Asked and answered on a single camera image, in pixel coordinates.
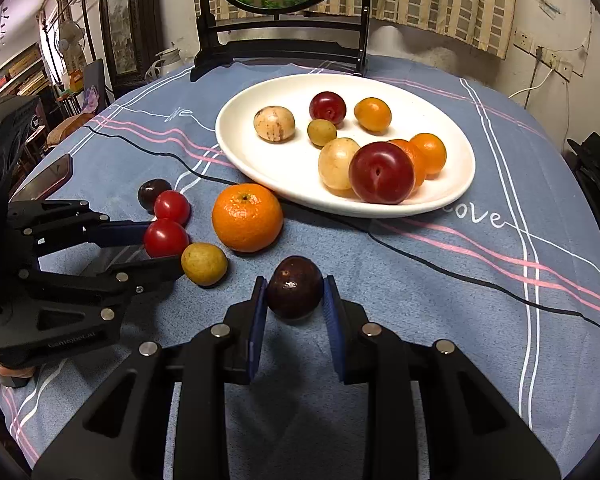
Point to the black hat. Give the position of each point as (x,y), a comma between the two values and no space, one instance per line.
(592,152)

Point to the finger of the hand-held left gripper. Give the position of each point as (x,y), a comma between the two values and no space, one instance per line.
(122,234)
(155,270)

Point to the small yellow round fruit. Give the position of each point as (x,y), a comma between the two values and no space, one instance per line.
(204,264)
(322,132)

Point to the red cherry tomato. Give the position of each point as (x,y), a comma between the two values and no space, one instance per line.
(173,207)
(166,238)

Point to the dark wood framed panel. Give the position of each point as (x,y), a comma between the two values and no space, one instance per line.
(130,20)

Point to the white standing fan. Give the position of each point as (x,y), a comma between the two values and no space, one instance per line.
(71,40)

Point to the white wall outlet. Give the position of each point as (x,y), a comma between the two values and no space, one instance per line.
(523,41)

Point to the dark chair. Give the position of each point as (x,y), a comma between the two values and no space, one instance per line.
(94,85)

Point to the white kettle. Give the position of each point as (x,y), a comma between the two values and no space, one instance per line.
(167,61)

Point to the small yellowish orange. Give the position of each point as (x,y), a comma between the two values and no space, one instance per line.
(373,114)

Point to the person's left hand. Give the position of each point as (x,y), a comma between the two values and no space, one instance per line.
(12,372)

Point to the beige checked curtain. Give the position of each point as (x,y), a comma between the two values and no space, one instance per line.
(440,0)

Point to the dark purple plum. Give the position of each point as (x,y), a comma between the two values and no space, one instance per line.
(150,192)
(294,287)

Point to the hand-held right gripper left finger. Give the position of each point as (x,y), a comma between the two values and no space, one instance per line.
(256,330)

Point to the red plum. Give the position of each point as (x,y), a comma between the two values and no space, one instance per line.
(381,172)
(327,107)

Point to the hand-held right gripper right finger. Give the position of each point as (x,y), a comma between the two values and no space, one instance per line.
(335,330)

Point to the black smartphone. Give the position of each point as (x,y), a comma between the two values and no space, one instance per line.
(45,182)

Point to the white plate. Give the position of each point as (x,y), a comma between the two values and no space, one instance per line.
(260,160)

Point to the large mandarin orange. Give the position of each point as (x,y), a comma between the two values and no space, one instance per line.
(247,217)

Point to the round goldfish screen black stand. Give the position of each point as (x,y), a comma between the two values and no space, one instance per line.
(280,45)

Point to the beige speckled round fruit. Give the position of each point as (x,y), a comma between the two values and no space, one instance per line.
(274,123)
(334,165)

